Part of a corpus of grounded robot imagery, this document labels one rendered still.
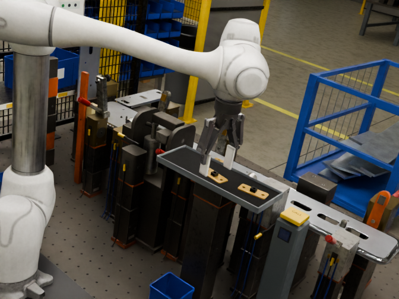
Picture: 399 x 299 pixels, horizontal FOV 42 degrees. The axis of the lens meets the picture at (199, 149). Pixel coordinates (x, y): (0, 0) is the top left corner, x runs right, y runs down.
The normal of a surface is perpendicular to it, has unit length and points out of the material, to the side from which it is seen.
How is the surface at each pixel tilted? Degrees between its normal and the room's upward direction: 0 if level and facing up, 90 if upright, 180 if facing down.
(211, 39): 90
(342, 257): 90
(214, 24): 90
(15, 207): 3
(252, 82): 90
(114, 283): 0
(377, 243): 0
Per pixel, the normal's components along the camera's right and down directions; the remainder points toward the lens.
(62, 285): 0.15, -0.91
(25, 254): 0.72, 0.34
